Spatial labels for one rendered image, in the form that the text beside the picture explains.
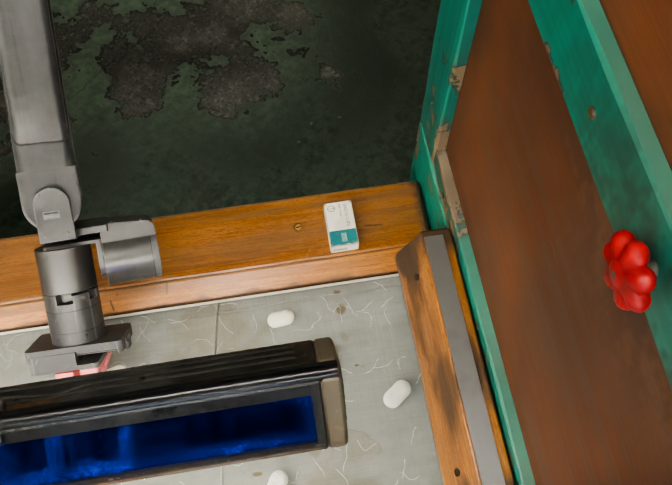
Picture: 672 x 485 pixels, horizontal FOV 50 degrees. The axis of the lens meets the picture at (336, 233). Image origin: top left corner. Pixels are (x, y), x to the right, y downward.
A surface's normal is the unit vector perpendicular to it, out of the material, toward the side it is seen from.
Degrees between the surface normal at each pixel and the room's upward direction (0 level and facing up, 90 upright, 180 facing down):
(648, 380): 90
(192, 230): 0
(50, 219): 42
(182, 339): 0
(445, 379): 67
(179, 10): 0
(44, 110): 37
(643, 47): 90
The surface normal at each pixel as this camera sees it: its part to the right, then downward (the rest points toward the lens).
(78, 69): 0.00, -0.44
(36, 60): 0.36, 0.18
